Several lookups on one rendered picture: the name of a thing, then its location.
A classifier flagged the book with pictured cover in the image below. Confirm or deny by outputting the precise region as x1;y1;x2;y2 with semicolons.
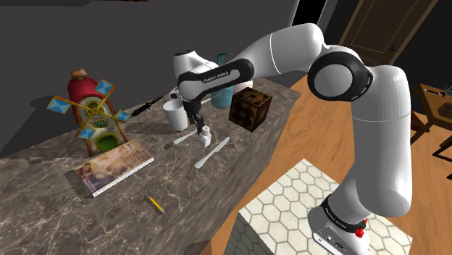
64;138;156;198

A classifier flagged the teal pitcher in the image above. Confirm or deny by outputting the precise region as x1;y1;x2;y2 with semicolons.
210;51;235;110

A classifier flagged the white spoon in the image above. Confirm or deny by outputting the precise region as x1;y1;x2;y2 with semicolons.
163;129;198;150

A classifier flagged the colourful toy windmill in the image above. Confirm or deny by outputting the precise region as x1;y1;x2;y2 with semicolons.
46;68;133;159

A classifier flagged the small white bottle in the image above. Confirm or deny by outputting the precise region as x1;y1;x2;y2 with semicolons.
198;125;213;149

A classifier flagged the brown spotted cube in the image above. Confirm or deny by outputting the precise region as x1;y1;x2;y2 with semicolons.
228;86;273;133

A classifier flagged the white cup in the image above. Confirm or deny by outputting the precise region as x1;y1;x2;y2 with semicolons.
162;99;190;133

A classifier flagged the hexagon tiled robot stand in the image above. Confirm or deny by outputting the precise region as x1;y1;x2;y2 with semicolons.
222;158;414;255

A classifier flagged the black pen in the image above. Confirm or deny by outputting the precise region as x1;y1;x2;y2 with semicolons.
131;94;165;118

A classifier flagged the brown wooden side table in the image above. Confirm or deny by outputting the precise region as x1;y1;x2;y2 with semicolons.
410;81;452;171

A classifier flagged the brown wooden door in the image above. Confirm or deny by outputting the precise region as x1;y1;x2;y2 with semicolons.
338;0;440;67

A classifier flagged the white table knife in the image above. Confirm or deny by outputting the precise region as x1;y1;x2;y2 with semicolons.
193;136;231;170

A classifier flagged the yellow pencil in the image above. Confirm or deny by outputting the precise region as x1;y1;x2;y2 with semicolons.
143;194;167;216

